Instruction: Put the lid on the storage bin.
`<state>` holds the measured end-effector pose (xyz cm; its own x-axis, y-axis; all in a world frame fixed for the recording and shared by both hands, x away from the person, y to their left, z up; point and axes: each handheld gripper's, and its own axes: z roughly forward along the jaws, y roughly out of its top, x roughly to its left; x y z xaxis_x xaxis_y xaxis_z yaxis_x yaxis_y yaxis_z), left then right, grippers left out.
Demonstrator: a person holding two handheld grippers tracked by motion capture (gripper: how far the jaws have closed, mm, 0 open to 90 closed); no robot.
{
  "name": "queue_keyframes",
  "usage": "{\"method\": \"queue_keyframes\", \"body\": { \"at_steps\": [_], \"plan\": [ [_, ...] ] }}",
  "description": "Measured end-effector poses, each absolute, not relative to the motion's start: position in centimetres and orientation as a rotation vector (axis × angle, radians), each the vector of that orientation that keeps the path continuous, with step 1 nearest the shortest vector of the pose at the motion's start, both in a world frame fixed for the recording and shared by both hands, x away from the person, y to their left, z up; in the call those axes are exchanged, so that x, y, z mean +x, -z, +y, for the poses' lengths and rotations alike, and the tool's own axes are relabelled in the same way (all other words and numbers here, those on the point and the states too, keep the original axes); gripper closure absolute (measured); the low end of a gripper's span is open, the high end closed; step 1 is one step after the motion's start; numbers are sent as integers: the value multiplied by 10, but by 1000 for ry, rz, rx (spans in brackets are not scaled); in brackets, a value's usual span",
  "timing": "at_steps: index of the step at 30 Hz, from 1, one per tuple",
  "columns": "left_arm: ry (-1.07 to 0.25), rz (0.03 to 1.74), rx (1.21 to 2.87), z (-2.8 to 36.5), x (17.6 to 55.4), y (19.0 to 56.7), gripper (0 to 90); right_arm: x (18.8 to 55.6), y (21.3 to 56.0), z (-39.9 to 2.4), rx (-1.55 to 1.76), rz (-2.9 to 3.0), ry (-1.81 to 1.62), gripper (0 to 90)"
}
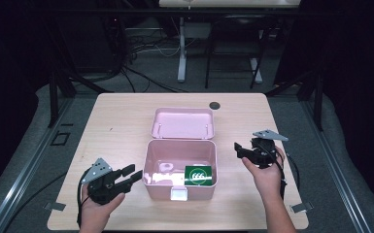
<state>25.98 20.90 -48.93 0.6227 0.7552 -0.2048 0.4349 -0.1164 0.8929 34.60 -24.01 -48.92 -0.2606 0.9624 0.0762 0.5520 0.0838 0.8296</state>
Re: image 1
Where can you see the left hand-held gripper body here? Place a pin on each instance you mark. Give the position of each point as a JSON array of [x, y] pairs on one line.
[[101, 186]]

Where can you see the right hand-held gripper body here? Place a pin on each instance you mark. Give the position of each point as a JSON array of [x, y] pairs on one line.
[[265, 152]]

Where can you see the person's left hand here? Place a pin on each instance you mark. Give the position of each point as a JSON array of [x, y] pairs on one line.
[[94, 212]]

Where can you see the person's right hand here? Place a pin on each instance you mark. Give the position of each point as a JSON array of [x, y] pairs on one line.
[[268, 183]]

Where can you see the pink storage box with lid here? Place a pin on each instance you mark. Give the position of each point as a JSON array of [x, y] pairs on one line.
[[175, 155]]

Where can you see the green card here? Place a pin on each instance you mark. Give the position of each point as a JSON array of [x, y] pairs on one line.
[[198, 175]]

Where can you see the black chair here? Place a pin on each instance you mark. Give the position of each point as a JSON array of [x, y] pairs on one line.
[[233, 39]]

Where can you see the white desk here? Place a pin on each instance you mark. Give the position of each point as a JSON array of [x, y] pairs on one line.
[[182, 48]]

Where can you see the dark curtain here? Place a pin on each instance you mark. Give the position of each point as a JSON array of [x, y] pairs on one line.
[[359, 81], [9, 64]]

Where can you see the grey metal table bracket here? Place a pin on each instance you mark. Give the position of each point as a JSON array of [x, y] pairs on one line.
[[301, 207], [55, 206]]

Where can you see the aluminium floor rail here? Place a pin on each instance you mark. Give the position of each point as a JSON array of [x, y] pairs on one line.
[[336, 171], [29, 168]]

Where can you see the black metal frame strut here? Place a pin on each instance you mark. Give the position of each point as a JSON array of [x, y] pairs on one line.
[[319, 100], [53, 97]]

